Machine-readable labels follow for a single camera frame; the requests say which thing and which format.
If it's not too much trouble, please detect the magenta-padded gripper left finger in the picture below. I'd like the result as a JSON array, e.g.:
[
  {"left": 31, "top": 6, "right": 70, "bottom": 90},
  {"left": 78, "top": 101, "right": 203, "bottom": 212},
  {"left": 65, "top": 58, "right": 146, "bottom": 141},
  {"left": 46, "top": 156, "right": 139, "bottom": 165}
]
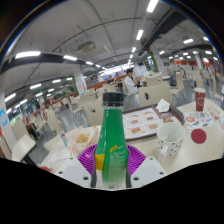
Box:
[{"left": 54, "top": 143, "right": 98, "bottom": 189}]

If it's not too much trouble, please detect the dark food tray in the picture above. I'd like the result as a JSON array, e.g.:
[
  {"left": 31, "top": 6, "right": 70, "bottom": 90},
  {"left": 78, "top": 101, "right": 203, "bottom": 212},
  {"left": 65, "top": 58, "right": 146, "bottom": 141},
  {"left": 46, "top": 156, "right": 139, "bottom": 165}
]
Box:
[{"left": 121, "top": 105, "right": 185, "bottom": 141}]

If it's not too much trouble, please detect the flat round red coaster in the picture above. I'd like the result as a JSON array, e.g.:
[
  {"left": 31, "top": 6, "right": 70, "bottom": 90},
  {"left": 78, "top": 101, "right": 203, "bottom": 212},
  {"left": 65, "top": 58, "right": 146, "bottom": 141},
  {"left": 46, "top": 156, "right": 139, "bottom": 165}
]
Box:
[{"left": 190, "top": 128, "right": 208, "bottom": 145}]

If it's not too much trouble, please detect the red paper cup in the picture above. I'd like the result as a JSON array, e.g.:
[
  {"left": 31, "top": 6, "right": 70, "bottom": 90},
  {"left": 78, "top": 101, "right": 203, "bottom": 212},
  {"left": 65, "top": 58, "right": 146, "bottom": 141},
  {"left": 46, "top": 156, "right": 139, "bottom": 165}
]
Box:
[{"left": 194, "top": 87, "right": 207, "bottom": 113}]

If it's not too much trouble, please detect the group of beige chairs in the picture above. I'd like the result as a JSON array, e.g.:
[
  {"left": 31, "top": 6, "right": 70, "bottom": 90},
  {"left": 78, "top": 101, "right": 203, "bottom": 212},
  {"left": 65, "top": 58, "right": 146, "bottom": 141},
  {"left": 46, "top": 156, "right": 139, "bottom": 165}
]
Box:
[{"left": 19, "top": 71, "right": 224, "bottom": 141}]

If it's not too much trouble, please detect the green plastic drink bottle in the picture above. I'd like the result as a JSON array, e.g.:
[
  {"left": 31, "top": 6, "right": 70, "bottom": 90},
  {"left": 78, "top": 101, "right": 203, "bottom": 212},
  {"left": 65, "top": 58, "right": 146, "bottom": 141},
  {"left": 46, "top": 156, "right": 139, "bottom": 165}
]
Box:
[{"left": 93, "top": 92, "right": 131, "bottom": 190}]

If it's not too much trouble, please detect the white dotted mug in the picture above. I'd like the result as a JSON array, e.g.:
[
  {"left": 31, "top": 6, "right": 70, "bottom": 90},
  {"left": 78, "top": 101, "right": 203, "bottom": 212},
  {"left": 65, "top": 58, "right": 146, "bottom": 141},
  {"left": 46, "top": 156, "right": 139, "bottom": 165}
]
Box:
[{"left": 156, "top": 121, "right": 186, "bottom": 164}]

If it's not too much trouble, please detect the white rectangular side table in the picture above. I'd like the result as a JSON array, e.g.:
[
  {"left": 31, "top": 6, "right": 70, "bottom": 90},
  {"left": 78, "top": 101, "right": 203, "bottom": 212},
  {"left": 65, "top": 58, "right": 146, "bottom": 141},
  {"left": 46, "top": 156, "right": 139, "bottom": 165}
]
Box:
[{"left": 11, "top": 133, "right": 37, "bottom": 163}]

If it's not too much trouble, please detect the brown bread bun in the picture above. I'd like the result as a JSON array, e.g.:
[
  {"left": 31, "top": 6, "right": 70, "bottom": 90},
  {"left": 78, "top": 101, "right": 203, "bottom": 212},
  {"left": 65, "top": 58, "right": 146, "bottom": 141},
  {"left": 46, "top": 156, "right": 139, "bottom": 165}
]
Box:
[{"left": 162, "top": 116, "right": 175, "bottom": 125}]

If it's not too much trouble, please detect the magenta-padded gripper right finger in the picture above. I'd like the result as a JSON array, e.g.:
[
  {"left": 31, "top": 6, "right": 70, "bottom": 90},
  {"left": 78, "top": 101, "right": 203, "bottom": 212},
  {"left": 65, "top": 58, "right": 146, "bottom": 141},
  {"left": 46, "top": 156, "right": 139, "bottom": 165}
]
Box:
[{"left": 126, "top": 144, "right": 168, "bottom": 189}]

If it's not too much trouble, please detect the clear plastic food bag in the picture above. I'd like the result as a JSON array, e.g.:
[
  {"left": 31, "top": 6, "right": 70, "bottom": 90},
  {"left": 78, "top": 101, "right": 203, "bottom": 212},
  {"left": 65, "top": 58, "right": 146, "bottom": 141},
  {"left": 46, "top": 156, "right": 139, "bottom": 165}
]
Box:
[{"left": 64, "top": 125, "right": 101, "bottom": 154}]

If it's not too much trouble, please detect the group of ceiling lights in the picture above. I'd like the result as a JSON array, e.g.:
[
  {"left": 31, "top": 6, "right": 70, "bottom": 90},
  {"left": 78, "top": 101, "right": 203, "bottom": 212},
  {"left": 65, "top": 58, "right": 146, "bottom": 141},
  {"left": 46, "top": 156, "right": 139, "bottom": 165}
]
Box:
[{"left": 4, "top": 0, "right": 214, "bottom": 104}]

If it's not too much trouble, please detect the printed sticker leaflet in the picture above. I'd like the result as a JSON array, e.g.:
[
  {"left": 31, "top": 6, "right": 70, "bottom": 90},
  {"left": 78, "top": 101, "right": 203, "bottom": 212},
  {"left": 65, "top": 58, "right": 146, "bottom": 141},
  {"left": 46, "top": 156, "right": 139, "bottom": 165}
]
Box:
[{"left": 183, "top": 111, "right": 218, "bottom": 130}]

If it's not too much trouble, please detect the ceiling air conditioner unit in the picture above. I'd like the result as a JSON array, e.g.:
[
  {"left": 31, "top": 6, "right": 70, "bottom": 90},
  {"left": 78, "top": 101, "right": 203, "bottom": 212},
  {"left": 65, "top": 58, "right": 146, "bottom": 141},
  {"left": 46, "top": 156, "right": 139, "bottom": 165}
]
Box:
[{"left": 77, "top": 40, "right": 98, "bottom": 55}]

